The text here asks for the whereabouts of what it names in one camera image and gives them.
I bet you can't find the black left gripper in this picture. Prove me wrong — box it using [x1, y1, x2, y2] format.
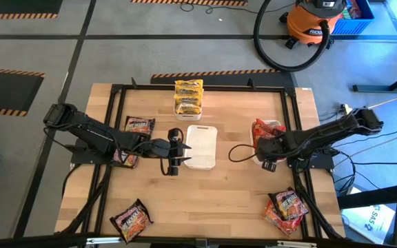
[148, 136, 192, 166]

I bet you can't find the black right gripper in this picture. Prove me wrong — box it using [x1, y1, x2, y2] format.
[255, 135, 292, 173]

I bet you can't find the white plastic bin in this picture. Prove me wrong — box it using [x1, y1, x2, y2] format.
[250, 119, 288, 165]
[173, 103, 203, 122]
[183, 125, 218, 171]

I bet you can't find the black Fire Noodle pack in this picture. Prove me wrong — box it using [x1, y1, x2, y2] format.
[110, 198, 154, 244]
[112, 148, 139, 169]
[124, 116, 156, 136]
[268, 187, 309, 221]

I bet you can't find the black hazard-striped floor mat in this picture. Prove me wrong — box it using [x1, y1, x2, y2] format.
[0, 0, 64, 20]
[0, 66, 46, 118]
[150, 68, 296, 89]
[130, 0, 250, 7]

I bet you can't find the black metal bar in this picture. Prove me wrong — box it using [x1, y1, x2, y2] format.
[336, 181, 397, 210]

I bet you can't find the black desk leg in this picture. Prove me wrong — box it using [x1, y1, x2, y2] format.
[352, 65, 397, 94]

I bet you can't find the orange shop vacuum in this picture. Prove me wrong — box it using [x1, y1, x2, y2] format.
[279, 0, 348, 49]

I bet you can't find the blue plastic crate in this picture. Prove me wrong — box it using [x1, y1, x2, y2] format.
[332, 0, 375, 35]

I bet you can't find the black aluminium table frame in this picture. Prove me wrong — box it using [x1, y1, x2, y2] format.
[55, 77, 346, 248]

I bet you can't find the black vacuum hose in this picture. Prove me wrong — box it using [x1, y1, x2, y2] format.
[252, 0, 332, 72]

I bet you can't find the yellow hanging power cable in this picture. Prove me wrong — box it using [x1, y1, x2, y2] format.
[343, 90, 397, 114]

